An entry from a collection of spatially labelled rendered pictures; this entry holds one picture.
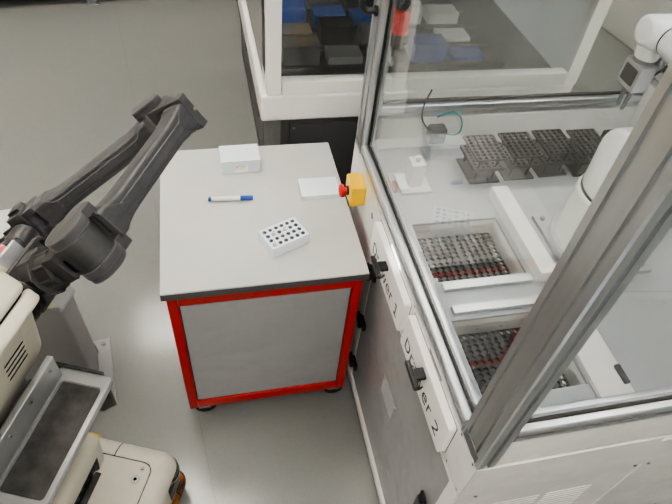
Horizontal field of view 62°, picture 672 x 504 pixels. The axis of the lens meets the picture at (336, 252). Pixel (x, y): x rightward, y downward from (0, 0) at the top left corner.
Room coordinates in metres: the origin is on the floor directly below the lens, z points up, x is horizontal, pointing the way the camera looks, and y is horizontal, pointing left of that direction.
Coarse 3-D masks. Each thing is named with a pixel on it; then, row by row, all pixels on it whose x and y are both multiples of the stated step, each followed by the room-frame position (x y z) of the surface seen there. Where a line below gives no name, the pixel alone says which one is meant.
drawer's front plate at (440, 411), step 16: (416, 320) 0.79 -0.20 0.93; (416, 336) 0.74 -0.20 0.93; (416, 352) 0.72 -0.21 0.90; (432, 368) 0.66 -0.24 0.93; (432, 384) 0.63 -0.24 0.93; (432, 400) 0.61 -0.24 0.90; (432, 416) 0.59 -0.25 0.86; (448, 416) 0.56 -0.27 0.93; (432, 432) 0.56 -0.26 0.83; (448, 432) 0.53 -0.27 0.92
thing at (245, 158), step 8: (248, 144) 1.51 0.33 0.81; (256, 144) 1.52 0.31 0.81; (224, 152) 1.46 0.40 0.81; (232, 152) 1.46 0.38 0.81; (240, 152) 1.47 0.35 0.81; (248, 152) 1.47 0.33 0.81; (256, 152) 1.48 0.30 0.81; (224, 160) 1.42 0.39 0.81; (232, 160) 1.42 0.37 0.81; (240, 160) 1.43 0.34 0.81; (248, 160) 1.43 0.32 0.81; (256, 160) 1.44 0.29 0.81; (224, 168) 1.41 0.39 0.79; (232, 168) 1.42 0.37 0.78; (240, 168) 1.42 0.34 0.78; (248, 168) 1.43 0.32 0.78; (256, 168) 1.44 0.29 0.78
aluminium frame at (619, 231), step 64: (384, 0) 1.35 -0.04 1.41; (640, 128) 0.51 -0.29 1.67; (384, 192) 1.15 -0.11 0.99; (640, 192) 0.47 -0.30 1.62; (576, 256) 0.50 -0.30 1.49; (640, 256) 0.45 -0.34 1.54; (576, 320) 0.45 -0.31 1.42; (448, 384) 0.61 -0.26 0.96; (512, 384) 0.48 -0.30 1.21; (512, 448) 0.46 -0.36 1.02; (576, 448) 0.51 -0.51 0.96
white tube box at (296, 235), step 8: (280, 224) 1.17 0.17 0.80; (288, 224) 1.18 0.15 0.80; (296, 224) 1.19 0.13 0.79; (264, 232) 1.14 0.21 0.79; (280, 232) 1.15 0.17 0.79; (288, 232) 1.15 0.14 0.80; (296, 232) 1.15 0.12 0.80; (304, 232) 1.15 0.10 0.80; (264, 240) 1.10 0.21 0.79; (272, 240) 1.11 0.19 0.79; (280, 240) 1.11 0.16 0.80; (288, 240) 1.11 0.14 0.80; (296, 240) 1.12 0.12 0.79; (304, 240) 1.14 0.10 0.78; (272, 248) 1.07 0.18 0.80; (280, 248) 1.09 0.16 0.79; (288, 248) 1.10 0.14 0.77; (272, 256) 1.07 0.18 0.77
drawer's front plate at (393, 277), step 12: (372, 240) 1.09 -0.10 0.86; (384, 240) 1.03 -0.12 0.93; (372, 252) 1.08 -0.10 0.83; (384, 252) 1.00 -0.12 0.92; (396, 264) 0.95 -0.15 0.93; (396, 276) 0.91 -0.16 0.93; (384, 288) 0.95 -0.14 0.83; (396, 288) 0.89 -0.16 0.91; (396, 300) 0.87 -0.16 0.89; (408, 300) 0.84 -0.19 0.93; (396, 312) 0.86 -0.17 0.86; (408, 312) 0.83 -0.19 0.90; (396, 324) 0.84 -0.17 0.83
